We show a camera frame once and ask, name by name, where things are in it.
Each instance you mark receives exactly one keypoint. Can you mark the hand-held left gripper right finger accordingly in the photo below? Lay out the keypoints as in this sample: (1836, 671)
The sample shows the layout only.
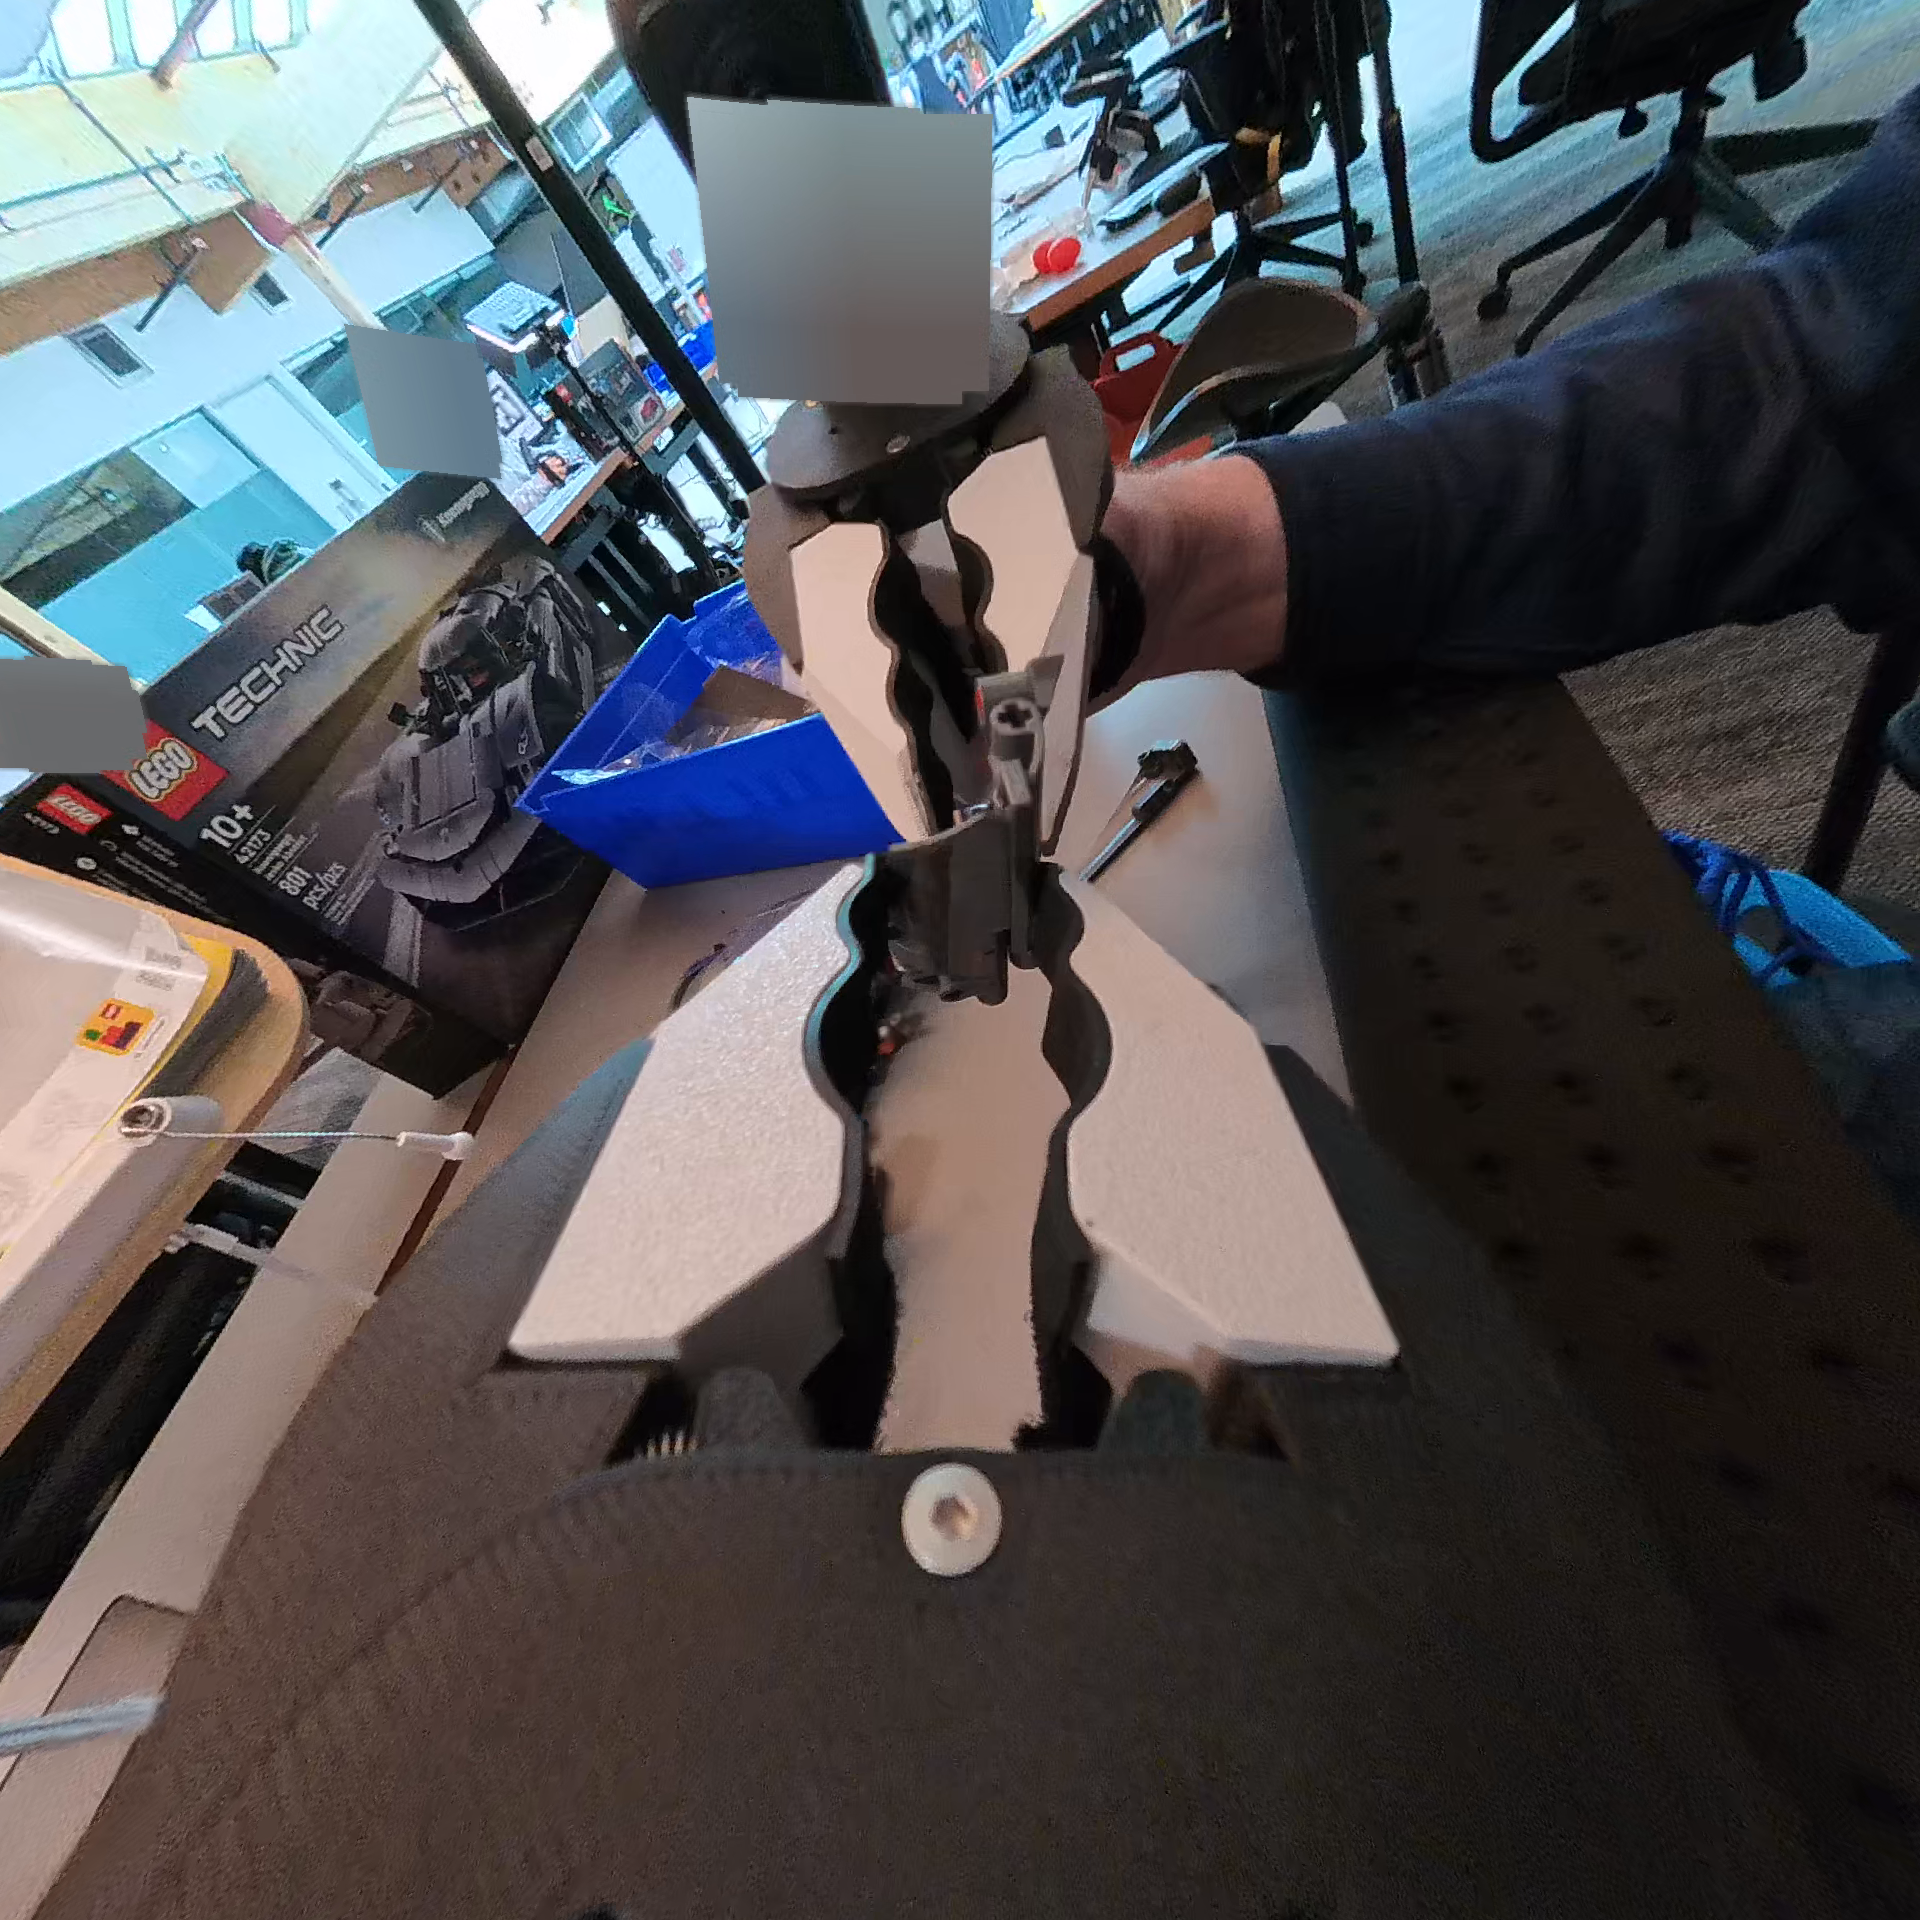
(1232, 1201)

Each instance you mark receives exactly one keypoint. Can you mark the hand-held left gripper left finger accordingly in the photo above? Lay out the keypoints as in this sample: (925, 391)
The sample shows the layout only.
(690, 1201)

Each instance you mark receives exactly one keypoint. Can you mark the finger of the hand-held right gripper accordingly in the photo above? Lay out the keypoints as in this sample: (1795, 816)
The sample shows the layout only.
(837, 631)
(1040, 554)

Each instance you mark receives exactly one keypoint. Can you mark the grey lego connector red pin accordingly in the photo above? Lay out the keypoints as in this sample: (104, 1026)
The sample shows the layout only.
(1012, 728)

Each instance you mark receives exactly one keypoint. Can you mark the grey lego fender assembly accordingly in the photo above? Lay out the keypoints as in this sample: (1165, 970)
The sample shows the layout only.
(974, 903)

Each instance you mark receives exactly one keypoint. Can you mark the lego instruction booklet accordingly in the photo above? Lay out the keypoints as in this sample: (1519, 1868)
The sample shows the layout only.
(76, 1021)

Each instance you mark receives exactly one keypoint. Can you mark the person's right forearm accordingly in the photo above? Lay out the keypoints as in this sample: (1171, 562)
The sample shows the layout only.
(1574, 449)

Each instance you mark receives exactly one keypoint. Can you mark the dark lego set box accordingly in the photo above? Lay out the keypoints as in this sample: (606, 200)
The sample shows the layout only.
(346, 752)

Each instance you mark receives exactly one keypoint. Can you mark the person's right hand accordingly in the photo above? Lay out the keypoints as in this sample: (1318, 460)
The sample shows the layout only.
(1198, 570)

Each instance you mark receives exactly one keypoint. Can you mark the brown cardboard piece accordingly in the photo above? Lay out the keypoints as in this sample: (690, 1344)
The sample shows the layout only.
(743, 706)

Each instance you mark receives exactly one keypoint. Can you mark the clear plastic bag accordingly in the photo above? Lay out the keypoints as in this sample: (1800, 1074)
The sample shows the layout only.
(674, 719)

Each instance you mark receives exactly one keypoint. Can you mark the blue plastic bin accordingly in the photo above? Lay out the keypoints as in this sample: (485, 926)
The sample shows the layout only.
(706, 812)

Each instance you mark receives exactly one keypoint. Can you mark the small red round object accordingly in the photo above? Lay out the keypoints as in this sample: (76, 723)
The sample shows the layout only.
(1059, 254)

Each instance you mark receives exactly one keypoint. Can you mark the brown chair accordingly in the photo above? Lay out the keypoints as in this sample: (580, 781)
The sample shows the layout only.
(1278, 359)

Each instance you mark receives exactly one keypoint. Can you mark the wooden background table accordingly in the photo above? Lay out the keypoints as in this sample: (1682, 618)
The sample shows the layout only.
(1113, 254)

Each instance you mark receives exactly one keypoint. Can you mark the black metal pole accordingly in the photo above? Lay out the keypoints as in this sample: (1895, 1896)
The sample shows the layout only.
(587, 226)

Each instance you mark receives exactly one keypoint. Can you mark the studio light on tripod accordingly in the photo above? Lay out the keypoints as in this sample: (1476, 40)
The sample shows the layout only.
(515, 316)

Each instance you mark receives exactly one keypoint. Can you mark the white book stand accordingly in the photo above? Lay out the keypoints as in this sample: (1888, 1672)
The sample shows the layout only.
(226, 1423)

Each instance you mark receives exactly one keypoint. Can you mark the black office chair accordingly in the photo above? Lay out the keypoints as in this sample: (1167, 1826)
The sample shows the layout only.
(1665, 89)

